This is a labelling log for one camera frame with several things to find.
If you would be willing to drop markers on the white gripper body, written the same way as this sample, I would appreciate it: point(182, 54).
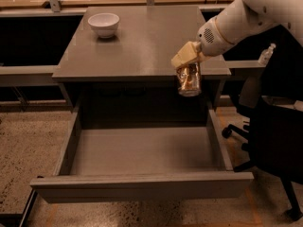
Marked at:
point(209, 41)

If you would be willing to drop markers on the grey open top drawer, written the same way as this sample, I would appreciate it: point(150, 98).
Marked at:
point(143, 164)

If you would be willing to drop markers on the grey cabinet counter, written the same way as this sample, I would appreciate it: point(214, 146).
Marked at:
point(131, 71)

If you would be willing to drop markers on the white ceramic bowl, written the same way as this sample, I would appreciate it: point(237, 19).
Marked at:
point(104, 24)

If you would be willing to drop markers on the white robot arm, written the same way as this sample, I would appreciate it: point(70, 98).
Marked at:
point(241, 19)

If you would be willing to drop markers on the clear plastic bottle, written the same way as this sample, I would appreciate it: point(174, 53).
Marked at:
point(266, 55)

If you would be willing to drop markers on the orange soda can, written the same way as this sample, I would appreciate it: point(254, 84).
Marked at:
point(189, 77)

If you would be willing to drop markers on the black office chair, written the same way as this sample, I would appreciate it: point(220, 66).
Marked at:
point(275, 134)

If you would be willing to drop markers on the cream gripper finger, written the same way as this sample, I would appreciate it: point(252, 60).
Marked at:
point(188, 54)
point(202, 57)

